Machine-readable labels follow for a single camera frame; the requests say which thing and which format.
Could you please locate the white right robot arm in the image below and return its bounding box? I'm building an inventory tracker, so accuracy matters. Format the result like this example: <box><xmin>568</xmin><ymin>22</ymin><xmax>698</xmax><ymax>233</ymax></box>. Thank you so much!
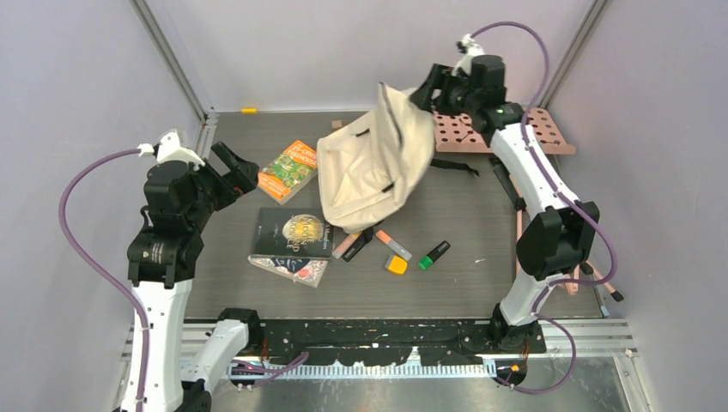
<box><xmin>409</xmin><ymin>35</ymin><xmax>599</xmax><ymax>353</ymax></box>

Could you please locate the green black highlighter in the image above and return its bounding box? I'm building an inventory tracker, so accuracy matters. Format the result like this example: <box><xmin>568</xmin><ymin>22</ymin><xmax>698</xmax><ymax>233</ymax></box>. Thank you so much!
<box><xmin>418</xmin><ymin>240</ymin><xmax>451</xmax><ymax>270</ymax></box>

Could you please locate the salmon grey highlighter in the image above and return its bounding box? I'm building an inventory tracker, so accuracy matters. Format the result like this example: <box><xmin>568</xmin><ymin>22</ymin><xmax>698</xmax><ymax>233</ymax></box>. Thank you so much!
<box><xmin>375</xmin><ymin>230</ymin><xmax>412</xmax><ymax>261</ymax></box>

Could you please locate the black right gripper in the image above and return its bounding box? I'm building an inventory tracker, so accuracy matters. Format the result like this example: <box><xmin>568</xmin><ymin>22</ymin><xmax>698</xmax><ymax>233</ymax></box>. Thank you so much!
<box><xmin>410</xmin><ymin>63</ymin><xmax>482</xmax><ymax>117</ymax></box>

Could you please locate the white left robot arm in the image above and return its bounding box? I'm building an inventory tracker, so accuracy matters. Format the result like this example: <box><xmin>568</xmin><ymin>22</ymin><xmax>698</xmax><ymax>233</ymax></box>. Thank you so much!
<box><xmin>119</xmin><ymin>129</ymin><xmax>264</xmax><ymax>411</ymax></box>

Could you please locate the orange green paperback book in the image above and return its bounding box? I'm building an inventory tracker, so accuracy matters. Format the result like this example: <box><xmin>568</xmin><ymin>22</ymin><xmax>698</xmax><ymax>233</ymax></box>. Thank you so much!
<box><xmin>258</xmin><ymin>140</ymin><xmax>318</xmax><ymax>205</ymax></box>

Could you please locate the black moon cover book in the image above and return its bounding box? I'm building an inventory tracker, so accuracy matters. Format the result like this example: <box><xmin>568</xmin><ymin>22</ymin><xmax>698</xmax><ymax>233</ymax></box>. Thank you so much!
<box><xmin>251</xmin><ymin>207</ymin><xmax>333</xmax><ymax>259</ymax></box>

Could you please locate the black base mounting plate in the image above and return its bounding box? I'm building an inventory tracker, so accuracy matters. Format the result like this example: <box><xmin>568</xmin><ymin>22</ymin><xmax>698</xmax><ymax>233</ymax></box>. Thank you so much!
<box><xmin>240</xmin><ymin>318</ymin><xmax>547</xmax><ymax>367</ymax></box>

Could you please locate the patterned book under black book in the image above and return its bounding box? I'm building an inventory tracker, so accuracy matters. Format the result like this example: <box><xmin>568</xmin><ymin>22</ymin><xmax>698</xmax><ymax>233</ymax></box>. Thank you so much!
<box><xmin>248</xmin><ymin>256</ymin><xmax>329</xmax><ymax>288</ymax></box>

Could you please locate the purple black highlighter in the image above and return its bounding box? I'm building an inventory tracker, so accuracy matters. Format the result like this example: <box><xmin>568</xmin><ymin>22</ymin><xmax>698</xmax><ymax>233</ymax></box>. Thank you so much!
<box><xmin>342</xmin><ymin>227</ymin><xmax>374</xmax><ymax>262</ymax></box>

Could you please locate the light orange highlighter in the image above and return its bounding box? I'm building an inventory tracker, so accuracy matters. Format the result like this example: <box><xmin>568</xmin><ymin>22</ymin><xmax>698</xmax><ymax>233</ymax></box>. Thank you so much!
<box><xmin>332</xmin><ymin>233</ymin><xmax>361</xmax><ymax>259</ymax></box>

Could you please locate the cream canvas backpack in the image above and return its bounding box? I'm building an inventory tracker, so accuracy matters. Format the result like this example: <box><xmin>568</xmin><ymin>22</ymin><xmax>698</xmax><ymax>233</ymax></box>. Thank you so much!
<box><xmin>316</xmin><ymin>82</ymin><xmax>480</xmax><ymax>235</ymax></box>

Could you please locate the pink perforated stand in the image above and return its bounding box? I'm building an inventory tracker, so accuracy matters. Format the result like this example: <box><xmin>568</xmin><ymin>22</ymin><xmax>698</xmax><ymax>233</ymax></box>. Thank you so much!
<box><xmin>430</xmin><ymin>106</ymin><xmax>625</xmax><ymax>304</ymax></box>

